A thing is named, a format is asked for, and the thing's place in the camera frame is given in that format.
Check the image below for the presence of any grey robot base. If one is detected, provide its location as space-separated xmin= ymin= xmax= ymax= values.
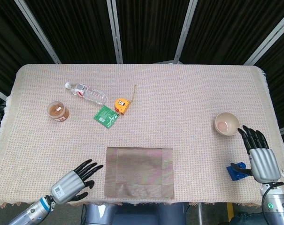
xmin=82 ymin=202 xmax=187 ymax=225

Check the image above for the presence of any yellow tape measure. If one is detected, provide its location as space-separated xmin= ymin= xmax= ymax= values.
xmin=115 ymin=84 xmax=137 ymax=115

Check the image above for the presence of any clear jar of rubber bands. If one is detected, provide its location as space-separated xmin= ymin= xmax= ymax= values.
xmin=47 ymin=101 xmax=70 ymax=122

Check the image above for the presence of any blue toy brick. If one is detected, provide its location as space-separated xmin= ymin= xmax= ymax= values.
xmin=226 ymin=161 xmax=251 ymax=181

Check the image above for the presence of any brown woven placemat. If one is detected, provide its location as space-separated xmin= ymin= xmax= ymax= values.
xmin=104 ymin=146 xmax=175 ymax=200

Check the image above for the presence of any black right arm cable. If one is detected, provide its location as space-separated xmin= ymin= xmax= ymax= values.
xmin=260 ymin=181 xmax=284 ymax=225

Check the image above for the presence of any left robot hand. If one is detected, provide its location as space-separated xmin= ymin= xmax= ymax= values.
xmin=50 ymin=159 xmax=104 ymax=204

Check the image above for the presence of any beige woven tablecloth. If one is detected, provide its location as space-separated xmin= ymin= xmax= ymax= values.
xmin=0 ymin=63 xmax=284 ymax=208

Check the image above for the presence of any clear plastic water bottle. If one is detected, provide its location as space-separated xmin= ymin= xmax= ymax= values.
xmin=65 ymin=82 xmax=109 ymax=105

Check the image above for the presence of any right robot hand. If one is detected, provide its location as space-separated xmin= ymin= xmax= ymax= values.
xmin=230 ymin=125 xmax=282 ymax=184

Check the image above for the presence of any dark blue bag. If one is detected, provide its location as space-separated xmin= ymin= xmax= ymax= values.
xmin=228 ymin=211 xmax=262 ymax=225

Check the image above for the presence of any beige bowl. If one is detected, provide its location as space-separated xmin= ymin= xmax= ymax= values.
xmin=215 ymin=112 xmax=240 ymax=136

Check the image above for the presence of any green sachet packet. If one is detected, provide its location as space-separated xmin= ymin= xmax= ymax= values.
xmin=93 ymin=105 xmax=121 ymax=129

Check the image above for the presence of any metal table leg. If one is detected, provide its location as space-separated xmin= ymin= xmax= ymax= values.
xmin=197 ymin=203 xmax=204 ymax=225

